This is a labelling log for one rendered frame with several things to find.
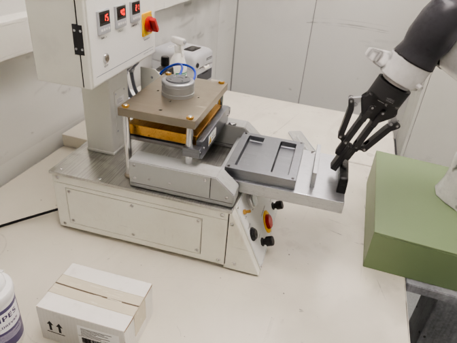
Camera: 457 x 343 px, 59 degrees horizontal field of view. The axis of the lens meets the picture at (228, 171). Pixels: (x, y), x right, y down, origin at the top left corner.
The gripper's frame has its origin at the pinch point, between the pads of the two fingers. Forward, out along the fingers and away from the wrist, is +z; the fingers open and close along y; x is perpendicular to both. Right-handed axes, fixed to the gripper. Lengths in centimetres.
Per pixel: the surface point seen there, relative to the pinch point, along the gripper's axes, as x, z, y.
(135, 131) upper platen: -9.4, 14.8, -45.2
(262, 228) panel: -4.7, 26.2, -6.7
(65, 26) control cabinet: -15, -3, -64
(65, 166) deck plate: -13, 31, -58
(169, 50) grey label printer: 88, 33, -69
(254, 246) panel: -13.0, 25.6, -7.5
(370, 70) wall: 236, 30, 43
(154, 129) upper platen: -9.5, 12.0, -41.3
